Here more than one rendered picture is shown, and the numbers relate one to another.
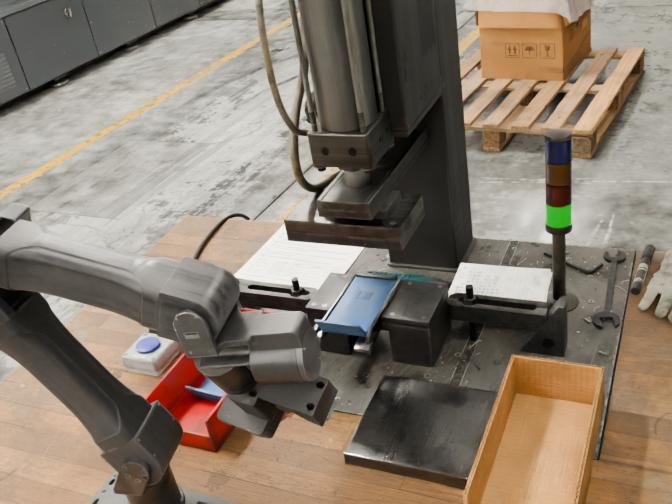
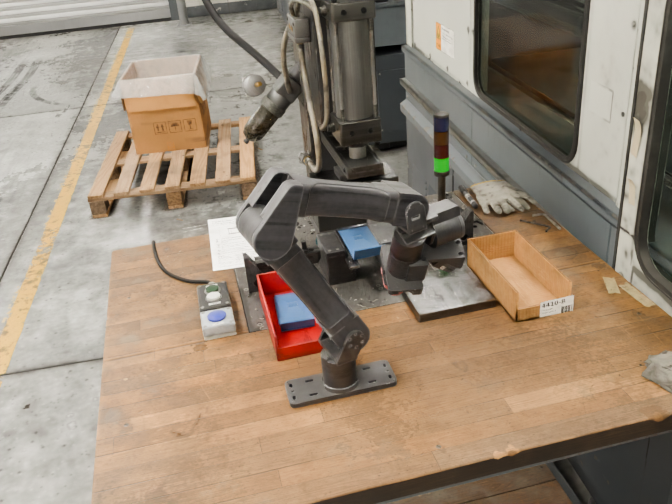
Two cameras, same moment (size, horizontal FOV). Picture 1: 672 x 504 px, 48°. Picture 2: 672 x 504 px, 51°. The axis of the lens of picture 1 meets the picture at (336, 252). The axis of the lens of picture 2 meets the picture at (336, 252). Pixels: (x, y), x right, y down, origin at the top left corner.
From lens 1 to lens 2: 95 cm
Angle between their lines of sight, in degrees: 35
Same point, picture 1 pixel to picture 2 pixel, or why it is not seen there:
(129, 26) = not seen: outside the picture
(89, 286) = (354, 201)
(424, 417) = (442, 286)
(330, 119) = (356, 112)
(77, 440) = (225, 383)
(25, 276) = (316, 203)
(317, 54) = (351, 70)
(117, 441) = (346, 320)
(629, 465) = not seen: hidden behind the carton
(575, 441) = (519, 271)
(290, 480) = (399, 341)
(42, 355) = (307, 266)
